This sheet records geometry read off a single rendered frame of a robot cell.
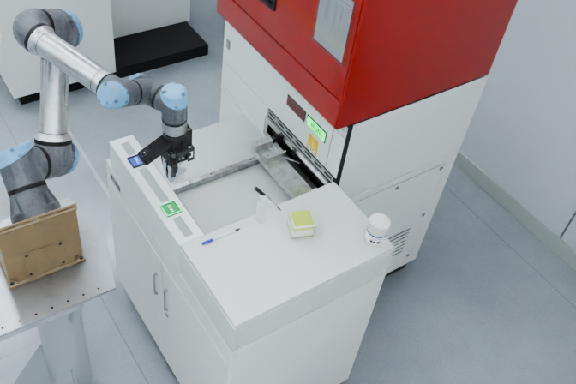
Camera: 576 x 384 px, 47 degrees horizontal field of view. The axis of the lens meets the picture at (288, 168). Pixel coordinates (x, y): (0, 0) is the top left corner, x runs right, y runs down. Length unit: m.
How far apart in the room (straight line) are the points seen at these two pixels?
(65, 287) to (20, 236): 0.25
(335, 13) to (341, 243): 0.74
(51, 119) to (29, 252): 0.42
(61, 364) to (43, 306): 0.57
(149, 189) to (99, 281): 0.35
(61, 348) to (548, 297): 2.35
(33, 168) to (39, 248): 0.25
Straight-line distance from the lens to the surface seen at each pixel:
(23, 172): 2.16
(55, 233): 2.18
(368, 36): 2.04
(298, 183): 2.51
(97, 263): 2.32
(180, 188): 2.49
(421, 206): 3.04
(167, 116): 1.95
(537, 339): 3.50
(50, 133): 2.25
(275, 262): 2.14
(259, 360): 2.27
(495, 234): 3.84
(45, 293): 2.27
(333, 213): 2.31
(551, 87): 3.56
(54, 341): 2.64
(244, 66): 2.75
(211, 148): 2.69
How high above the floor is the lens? 2.64
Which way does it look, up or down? 44 degrees down
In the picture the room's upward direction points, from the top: 9 degrees clockwise
